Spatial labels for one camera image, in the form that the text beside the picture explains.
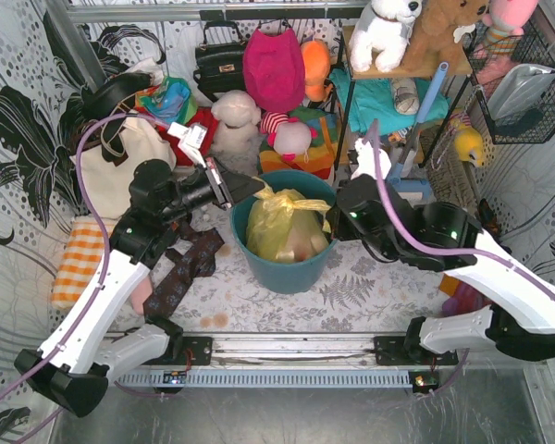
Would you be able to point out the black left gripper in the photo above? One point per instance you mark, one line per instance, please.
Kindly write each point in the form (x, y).
(218, 182)

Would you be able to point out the yellow plastic trash bag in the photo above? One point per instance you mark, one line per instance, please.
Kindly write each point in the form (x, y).
(285, 227)

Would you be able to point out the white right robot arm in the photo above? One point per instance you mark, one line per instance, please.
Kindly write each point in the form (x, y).
(441, 237)

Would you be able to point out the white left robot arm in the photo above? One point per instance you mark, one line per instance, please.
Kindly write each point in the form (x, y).
(73, 367)

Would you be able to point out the teal plastic trash bin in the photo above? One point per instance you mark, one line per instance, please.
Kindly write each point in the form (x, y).
(284, 278)

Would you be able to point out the magenta fuzzy bag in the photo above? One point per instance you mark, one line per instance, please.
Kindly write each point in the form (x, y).
(273, 71)

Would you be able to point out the white plush lamb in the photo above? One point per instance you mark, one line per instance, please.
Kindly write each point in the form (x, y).
(238, 117)

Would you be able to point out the pink striped plush doll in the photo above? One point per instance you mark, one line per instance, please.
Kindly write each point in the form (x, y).
(287, 136)

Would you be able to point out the red garment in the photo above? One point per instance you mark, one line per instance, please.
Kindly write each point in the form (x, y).
(203, 117)

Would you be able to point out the dark floral necktie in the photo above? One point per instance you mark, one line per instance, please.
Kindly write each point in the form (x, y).
(198, 262)

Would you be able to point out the colourful silk scarf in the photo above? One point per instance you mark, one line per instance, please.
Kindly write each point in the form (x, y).
(171, 101)

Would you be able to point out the teal folded cloth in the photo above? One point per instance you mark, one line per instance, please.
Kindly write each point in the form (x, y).
(372, 99)

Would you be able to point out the black leather handbag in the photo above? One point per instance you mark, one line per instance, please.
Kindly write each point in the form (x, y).
(219, 67)

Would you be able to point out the pink cloth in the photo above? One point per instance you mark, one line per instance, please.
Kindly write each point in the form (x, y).
(140, 295)

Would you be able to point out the black metal shelf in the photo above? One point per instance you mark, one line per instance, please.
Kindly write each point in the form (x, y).
(347, 102)

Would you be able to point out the orange plush toy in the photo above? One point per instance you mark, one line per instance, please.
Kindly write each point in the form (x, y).
(316, 59)

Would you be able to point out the purple orange sock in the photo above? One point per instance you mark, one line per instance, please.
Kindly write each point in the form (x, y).
(462, 298)

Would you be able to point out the yellow plush duck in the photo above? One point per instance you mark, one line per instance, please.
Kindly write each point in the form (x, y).
(468, 142)

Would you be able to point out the orange checked towel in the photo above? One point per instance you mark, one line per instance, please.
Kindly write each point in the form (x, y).
(82, 255)

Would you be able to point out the black hat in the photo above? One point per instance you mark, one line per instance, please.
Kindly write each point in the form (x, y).
(118, 92)

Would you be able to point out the white plush dog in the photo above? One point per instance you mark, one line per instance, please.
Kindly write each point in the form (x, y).
(382, 33)

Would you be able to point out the brown teddy bear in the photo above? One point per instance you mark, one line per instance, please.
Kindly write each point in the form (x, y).
(434, 31)

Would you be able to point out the silver foil pouch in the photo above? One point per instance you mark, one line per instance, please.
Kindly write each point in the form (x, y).
(519, 90)

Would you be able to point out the pink plush toy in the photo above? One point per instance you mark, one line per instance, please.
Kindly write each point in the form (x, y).
(505, 22)

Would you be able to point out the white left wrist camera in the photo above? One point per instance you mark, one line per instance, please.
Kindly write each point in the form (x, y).
(190, 140)

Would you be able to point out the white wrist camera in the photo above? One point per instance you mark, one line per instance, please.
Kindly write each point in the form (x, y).
(371, 160)
(190, 140)

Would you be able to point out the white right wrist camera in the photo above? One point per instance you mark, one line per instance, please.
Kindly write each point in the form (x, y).
(371, 160)

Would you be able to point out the blue handled broom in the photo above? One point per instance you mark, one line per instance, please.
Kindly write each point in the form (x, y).
(407, 188)

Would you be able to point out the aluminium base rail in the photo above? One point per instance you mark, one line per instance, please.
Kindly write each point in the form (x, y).
(301, 361)

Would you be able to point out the black wire basket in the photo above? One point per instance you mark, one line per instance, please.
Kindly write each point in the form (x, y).
(536, 125)

